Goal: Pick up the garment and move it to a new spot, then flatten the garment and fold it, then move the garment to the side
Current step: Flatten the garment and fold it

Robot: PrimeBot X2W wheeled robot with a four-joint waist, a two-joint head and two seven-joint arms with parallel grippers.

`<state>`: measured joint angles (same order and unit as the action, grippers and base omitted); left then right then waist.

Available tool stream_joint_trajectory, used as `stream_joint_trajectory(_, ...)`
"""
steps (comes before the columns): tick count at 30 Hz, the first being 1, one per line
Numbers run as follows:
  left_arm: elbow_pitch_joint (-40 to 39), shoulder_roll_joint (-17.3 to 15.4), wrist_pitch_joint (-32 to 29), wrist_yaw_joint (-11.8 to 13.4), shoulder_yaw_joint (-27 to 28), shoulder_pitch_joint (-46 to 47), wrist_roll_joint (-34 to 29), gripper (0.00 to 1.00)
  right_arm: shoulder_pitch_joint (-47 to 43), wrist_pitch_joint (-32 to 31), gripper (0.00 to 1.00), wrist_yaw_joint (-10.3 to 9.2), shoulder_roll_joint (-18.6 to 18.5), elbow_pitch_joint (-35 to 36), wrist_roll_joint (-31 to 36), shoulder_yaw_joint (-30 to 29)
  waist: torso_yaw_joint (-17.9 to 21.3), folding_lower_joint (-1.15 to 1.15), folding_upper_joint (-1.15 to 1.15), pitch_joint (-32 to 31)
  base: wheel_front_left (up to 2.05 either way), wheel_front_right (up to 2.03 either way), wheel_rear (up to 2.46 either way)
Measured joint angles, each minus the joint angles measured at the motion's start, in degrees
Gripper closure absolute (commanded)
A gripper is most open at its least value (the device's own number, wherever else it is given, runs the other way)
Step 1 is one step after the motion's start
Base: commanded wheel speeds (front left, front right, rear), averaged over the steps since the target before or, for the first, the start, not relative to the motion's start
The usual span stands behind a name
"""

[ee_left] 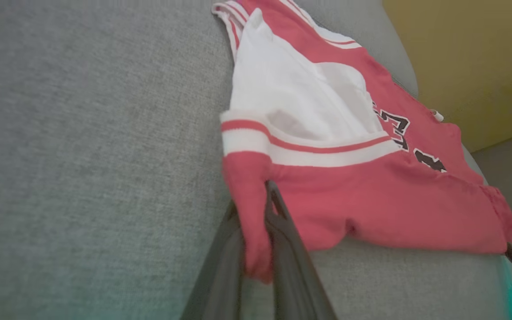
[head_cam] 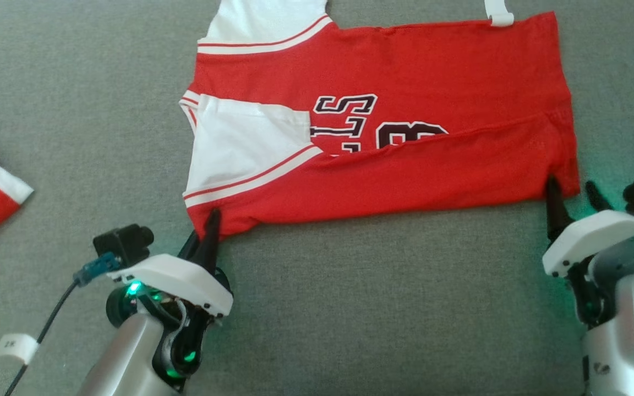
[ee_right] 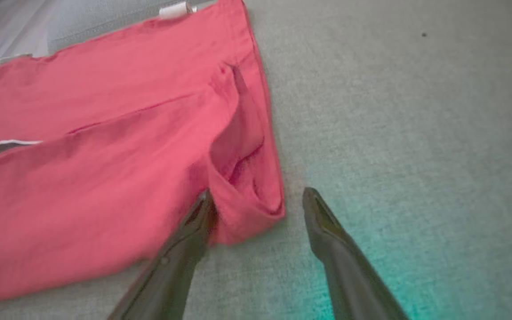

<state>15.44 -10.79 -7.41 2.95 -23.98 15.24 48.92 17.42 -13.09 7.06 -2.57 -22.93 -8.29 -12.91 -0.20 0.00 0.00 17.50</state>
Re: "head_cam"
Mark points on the grey fabric sofa seat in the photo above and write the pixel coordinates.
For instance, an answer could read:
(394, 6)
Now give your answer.
(350, 308)

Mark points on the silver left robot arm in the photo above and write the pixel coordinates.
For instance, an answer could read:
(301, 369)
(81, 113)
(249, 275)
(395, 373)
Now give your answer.
(124, 357)

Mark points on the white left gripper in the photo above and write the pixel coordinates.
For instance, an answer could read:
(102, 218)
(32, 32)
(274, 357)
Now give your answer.
(174, 278)

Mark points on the red white basketball jersey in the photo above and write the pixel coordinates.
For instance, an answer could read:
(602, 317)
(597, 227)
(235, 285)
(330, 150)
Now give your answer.
(432, 170)

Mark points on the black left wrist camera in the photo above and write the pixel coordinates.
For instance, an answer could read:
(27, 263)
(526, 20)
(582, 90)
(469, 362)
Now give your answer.
(121, 242)

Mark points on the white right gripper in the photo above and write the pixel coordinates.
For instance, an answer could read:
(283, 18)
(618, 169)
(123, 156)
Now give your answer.
(592, 231)

